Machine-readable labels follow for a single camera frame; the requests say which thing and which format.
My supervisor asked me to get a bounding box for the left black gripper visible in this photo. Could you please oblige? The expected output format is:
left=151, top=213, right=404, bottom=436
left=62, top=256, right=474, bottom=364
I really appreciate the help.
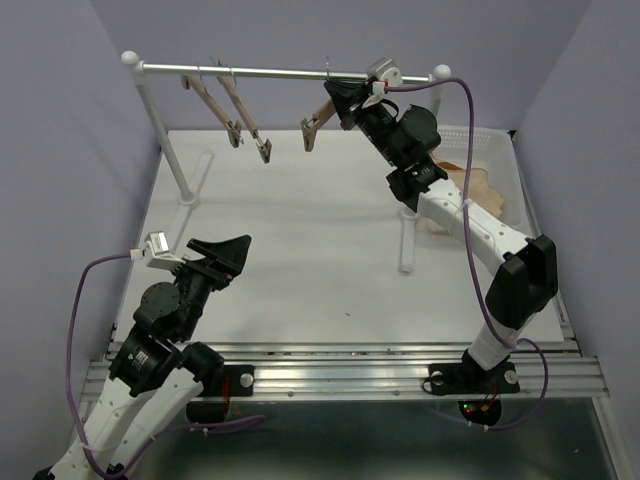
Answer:
left=168, top=233, right=253, bottom=339

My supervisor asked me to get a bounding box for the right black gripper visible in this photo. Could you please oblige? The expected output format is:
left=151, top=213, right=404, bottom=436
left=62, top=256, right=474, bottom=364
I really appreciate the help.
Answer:
left=326, top=76, right=405, bottom=168

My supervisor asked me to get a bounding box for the wooden clip hanger with underwear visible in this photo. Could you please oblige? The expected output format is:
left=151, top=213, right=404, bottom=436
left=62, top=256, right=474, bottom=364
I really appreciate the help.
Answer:
left=298, top=54, right=337, bottom=154

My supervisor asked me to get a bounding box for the beige underwear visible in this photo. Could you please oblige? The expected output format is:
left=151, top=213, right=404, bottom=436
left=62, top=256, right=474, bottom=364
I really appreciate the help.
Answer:
left=443, top=168, right=505, bottom=219

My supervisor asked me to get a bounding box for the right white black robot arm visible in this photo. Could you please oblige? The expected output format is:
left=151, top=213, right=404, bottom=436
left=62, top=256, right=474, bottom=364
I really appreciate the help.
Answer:
left=324, top=79, right=558, bottom=396

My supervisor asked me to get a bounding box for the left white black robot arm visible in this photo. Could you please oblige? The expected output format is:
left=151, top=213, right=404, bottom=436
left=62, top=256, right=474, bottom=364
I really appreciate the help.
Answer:
left=35, top=231, right=252, bottom=479

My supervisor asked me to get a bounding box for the brown orange underwear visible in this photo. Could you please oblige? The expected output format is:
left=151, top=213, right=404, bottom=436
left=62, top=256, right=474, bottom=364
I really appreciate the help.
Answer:
left=436, top=161, right=463, bottom=172

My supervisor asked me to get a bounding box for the leftmost wooden clip hanger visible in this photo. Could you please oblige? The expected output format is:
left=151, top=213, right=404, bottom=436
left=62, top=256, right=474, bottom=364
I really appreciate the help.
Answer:
left=181, top=75, right=243, bottom=148

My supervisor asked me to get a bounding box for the white plastic basket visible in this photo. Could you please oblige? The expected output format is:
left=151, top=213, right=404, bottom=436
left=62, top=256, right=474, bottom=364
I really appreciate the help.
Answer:
left=432, top=126, right=531, bottom=233

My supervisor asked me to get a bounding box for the white clothes rack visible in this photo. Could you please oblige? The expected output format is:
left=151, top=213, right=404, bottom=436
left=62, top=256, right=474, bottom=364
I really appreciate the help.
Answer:
left=121, top=51, right=453, bottom=253

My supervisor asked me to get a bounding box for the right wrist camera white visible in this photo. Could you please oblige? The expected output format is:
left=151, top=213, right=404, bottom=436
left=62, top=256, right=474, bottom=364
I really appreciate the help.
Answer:
left=362, top=58, right=403, bottom=109

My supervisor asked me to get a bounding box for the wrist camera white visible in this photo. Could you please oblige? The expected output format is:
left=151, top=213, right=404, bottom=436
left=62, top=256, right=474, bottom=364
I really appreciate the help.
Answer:
left=129, top=231, right=183, bottom=271
left=362, top=58, right=403, bottom=109

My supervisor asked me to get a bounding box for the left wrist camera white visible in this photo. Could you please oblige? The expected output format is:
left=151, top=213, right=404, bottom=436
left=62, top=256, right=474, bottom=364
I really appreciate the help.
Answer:
left=129, top=231, right=183, bottom=271

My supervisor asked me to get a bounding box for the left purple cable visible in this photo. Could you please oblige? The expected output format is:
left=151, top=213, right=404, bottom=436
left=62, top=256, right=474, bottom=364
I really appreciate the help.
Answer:
left=65, top=252, right=269, bottom=469

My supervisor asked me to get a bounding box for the purple cable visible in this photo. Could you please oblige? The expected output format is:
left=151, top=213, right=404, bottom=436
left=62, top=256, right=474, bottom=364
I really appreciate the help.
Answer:
left=384, top=77, right=550, bottom=432
left=65, top=252, right=269, bottom=469

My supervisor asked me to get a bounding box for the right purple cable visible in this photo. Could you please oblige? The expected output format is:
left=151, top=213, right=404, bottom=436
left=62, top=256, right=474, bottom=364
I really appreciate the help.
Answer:
left=384, top=77, right=550, bottom=432

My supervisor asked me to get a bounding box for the aluminium mounting rail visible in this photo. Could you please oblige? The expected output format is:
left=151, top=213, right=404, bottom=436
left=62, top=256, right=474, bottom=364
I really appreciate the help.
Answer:
left=84, top=342, right=612, bottom=401

